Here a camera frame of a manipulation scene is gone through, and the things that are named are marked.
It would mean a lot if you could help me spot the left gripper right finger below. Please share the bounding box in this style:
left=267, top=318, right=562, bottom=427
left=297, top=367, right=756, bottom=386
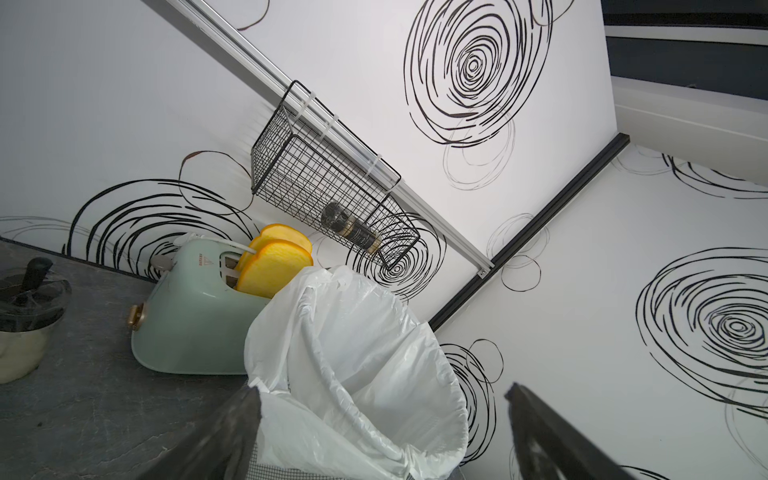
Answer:
left=505, top=383, right=632, bottom=479

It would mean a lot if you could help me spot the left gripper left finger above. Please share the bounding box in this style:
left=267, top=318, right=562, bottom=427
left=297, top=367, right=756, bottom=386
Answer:
left=139, top=385, right=262, bottom=479

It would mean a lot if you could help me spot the metal mesh trash bin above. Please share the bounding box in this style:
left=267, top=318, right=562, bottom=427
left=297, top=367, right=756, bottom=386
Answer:
left=245, top=445, right=346, bottom=480

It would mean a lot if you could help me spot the mint green toaster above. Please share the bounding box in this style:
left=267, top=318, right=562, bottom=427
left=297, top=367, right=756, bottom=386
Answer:
left=128, top=234, right=269, bottom=376

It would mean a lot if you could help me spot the white plastic bin liner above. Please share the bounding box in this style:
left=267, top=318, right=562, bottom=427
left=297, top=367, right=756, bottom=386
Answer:
left=244, top=266, right=469, bottom=479

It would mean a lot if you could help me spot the yellow toast slice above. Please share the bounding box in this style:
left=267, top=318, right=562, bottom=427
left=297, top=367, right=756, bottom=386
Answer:
left=249, top=224, right=312, bottom=254
left=235, top=240, right=314, bottom=298

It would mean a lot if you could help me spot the small bottle black pump top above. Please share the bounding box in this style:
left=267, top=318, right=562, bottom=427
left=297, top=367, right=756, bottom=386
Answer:
left=1, top=257, right=72, bottom=384

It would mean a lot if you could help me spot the dark bottle in basket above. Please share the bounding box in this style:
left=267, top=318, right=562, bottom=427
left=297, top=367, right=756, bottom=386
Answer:
left=321, top=201, right=381, bottom=255

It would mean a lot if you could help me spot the black wire wall basket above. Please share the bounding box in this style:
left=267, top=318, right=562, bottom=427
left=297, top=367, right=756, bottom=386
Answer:
left=250, top=80, right=421, bottom=270

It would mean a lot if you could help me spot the aluminium wall rail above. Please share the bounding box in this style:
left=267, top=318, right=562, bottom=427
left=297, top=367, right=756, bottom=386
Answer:
left=169, top=0, right=493, bottom=277

